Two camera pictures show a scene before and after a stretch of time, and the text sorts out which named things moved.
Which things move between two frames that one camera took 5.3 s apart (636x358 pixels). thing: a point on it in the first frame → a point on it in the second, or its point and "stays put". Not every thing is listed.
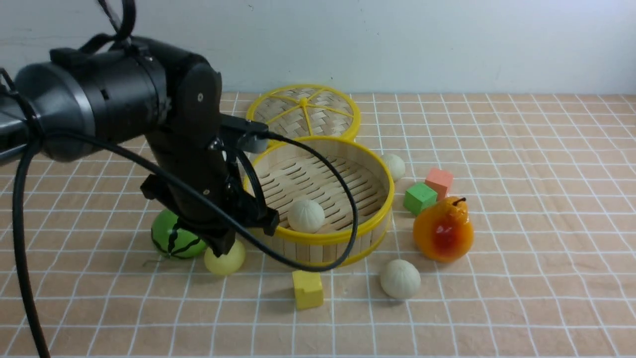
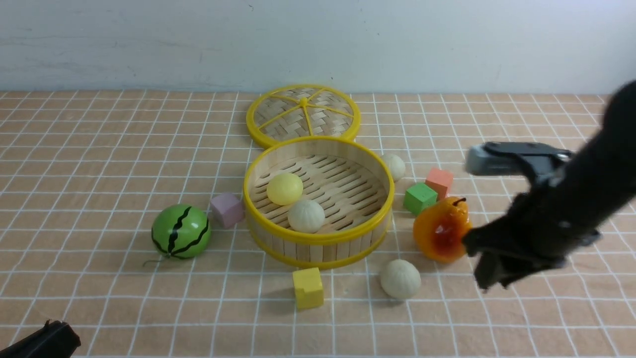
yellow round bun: x=227 y=263 → x=284 y=189
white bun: x=395 y=165 stays put
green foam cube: x=418 y=197 stays put
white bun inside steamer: x=306 y=216 stays put
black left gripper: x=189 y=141 → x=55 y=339
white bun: x=400 y=279 stays put
